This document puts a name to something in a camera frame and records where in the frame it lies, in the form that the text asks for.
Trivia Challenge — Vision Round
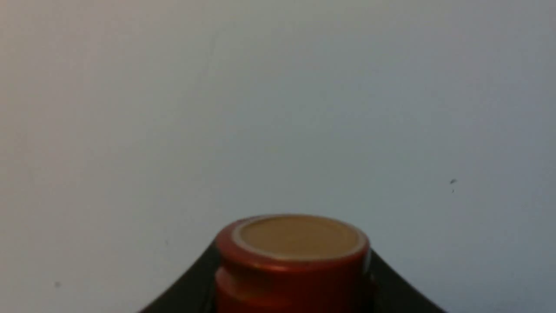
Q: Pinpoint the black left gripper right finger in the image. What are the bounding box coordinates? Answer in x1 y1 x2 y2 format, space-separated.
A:
368 250 446 313

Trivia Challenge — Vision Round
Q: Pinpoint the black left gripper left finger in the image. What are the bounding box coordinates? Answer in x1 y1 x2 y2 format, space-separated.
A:
139 242 217 313

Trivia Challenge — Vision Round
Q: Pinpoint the soy sauce bottle red label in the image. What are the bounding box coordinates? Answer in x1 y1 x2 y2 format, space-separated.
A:
215 214 374 313

